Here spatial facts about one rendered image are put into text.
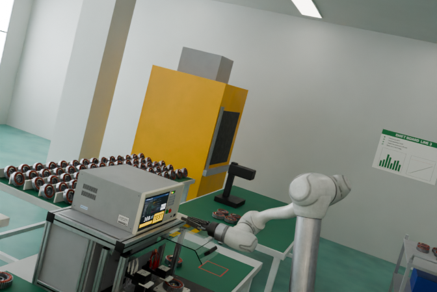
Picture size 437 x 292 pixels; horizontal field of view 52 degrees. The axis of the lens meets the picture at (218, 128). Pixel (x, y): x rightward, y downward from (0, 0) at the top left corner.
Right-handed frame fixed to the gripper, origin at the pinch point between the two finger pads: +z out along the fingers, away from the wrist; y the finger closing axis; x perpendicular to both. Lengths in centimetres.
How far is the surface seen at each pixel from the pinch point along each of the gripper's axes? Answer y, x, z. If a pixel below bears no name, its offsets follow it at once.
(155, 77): 325, 62, 218
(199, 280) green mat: 33, -43, -8
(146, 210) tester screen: -23.8, 4.7, 9.3
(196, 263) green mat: 54, -43, 4
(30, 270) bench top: -34, -44, 59
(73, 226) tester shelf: -43, -9, 34
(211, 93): 326, 60, 135
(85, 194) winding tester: -29, 3, 42
